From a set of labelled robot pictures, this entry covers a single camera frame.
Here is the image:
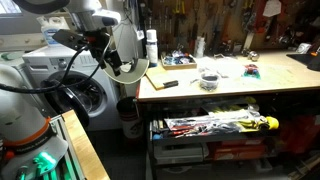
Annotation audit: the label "dark trash bin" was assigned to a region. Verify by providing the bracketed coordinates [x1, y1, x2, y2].
[116, 97, 143, 139]

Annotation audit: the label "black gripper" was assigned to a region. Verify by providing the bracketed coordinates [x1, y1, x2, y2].
[53, 29, 122, 76]

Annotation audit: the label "black metal workbench frame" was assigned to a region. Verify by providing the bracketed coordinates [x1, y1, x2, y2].
[136, 87, 320, 178]

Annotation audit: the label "wooden side bench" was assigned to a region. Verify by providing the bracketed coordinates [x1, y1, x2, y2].
[51, 110, 110, 180]

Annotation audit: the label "plastic bag of tools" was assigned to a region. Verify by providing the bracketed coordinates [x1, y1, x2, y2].
[164, 109, 261, 137]

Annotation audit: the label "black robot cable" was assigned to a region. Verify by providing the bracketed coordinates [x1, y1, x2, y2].
[0, 36, 112, 94]

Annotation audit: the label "yellow flashlight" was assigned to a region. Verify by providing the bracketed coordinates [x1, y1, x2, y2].
[257, 116, 279, 130]

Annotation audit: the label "red green packet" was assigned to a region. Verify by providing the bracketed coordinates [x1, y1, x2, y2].
[243, 64, 261, 79]

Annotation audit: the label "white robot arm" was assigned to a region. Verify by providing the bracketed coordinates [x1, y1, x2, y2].
[0, 0, 121, 180]

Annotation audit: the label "white spray can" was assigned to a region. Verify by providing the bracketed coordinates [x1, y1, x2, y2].
[146, 29, 158, 67]

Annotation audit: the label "silver metal balls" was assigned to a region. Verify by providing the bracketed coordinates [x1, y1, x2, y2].
[248, 51, 260, 62]

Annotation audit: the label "white front-load washing machine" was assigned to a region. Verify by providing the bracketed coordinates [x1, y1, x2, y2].
[22, 46, 121, 131]

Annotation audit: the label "black marker on board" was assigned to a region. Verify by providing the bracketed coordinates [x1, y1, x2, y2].
[163, 80, 179, 88]

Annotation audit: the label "large white detergent jug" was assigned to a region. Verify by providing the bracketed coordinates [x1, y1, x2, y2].
[37, 16, 69, 46]

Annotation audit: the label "wooden cutting board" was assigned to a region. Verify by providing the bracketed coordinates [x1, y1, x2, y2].
[146, 66, 175, 90]

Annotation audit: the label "wooden tray of small parts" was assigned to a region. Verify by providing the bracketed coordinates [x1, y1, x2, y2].
[161, 53, 197, 70]

